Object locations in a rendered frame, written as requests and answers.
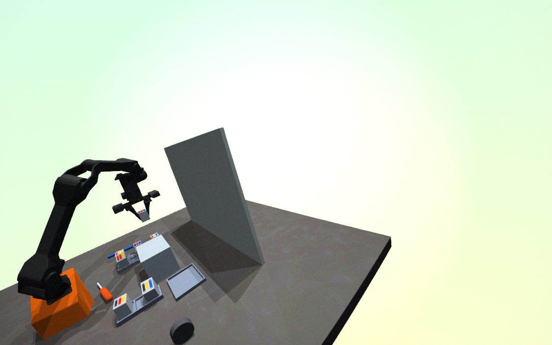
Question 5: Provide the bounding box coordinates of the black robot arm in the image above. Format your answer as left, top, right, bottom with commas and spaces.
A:
17, 158, 148, 305

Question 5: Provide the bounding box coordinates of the black short cylinder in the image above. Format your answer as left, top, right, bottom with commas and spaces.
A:
170, 318, 194, 345

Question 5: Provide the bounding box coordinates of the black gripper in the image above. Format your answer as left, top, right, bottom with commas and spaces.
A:
112, 185, 160, 220

